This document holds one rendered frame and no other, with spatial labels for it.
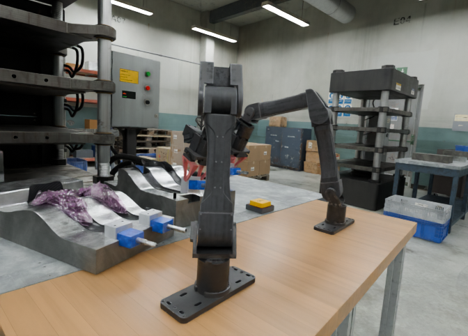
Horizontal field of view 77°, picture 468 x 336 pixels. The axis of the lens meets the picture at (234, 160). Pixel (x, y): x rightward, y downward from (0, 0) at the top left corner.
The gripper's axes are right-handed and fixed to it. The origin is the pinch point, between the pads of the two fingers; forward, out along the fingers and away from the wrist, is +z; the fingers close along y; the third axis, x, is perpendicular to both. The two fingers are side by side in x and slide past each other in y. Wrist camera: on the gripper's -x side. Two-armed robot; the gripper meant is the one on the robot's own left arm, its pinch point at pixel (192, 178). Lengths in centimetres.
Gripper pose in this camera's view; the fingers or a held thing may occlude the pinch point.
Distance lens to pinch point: 95.0
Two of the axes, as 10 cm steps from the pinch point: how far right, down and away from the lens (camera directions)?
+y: -6.8, -0.9, -7.3
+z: -4.0, 8.8, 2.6
